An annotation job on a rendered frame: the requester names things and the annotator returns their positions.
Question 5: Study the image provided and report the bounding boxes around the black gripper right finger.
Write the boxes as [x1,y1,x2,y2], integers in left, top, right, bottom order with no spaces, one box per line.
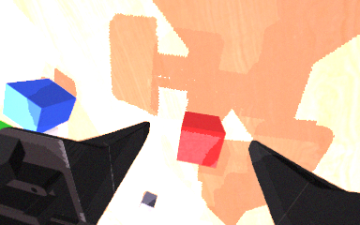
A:
[248,140,360,225]

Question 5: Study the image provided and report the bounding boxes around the red block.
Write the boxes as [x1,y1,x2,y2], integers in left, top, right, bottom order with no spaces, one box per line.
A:
[176,111,226,167]

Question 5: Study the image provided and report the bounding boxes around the green block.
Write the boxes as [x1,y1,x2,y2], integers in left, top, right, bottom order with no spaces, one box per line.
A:
[0,120,12,130]

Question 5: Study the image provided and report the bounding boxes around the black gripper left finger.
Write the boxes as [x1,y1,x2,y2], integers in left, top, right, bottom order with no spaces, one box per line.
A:
[0,121,150,225]

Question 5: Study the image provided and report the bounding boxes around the blue block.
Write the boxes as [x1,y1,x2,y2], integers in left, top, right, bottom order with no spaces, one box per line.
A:
[2,78,77,133]

